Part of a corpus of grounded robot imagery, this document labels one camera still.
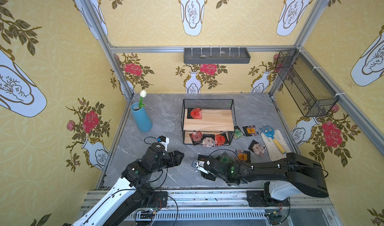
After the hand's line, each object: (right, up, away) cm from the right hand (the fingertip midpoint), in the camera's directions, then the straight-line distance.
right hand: (200, 167), depth 82 cm
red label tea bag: (-3, +29, +6) cm, 30 cm away
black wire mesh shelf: (+4, +24, +2) cm, 25 cm away
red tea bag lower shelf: (+12, +12, +11) cm, 21 cm away
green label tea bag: (+25, +16, +16) cm, 34 cm away
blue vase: (-35, +25, +10) cm, 45 cm away
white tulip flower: (-31, +40, 0) cm, 51 cm away
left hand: (-12, +8, -6) cm, 15 cm away
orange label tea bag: (+34, +17, +18) cm, 42 cm away
